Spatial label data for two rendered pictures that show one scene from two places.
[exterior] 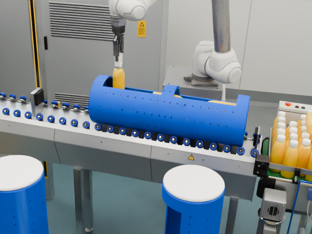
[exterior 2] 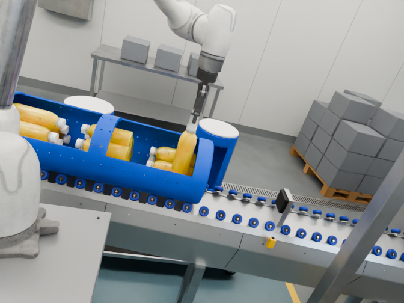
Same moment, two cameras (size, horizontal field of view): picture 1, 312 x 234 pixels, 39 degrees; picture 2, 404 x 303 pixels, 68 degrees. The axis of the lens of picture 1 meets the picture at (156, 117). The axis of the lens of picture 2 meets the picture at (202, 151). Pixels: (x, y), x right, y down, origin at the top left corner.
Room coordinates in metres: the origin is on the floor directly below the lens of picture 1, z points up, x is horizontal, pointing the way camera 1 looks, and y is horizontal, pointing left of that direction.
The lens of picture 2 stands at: (3.45, -0.10, 1.73)
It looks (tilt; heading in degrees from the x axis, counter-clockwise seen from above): 25 degrees down; 159
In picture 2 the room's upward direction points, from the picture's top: 17 degrees clockwise
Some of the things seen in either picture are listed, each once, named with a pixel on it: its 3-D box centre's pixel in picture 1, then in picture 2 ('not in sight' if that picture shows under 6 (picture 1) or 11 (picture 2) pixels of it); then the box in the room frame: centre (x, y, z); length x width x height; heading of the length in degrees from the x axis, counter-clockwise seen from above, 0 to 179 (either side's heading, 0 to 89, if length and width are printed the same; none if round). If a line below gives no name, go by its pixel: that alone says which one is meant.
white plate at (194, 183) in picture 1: (193, 182); (89, 105); (1.66, -0.19, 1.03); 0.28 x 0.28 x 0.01
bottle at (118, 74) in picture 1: (118, 81); (184, 150); (2.40, 0.23, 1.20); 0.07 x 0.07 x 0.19
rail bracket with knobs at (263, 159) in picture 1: (261, 165); not in sight; (1.95, -0.56, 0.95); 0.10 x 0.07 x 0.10; 166
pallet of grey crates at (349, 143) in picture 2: not in sight; (347, 141); (0.25, 3.13, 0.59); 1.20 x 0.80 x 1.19; 173
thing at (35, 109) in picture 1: (38, 102); (281, 207); (2.46, 0.73, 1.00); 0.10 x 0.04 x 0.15; 166
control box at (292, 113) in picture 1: (295, 113); not in sight; (2.39, -0.83, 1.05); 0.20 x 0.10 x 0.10; 76
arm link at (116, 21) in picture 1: (118, 20); (210, 62); (2.40, 0.23, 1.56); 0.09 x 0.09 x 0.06
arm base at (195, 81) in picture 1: (200, 77); (12, 225); (2.77, -0.28, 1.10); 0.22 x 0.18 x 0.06; 95
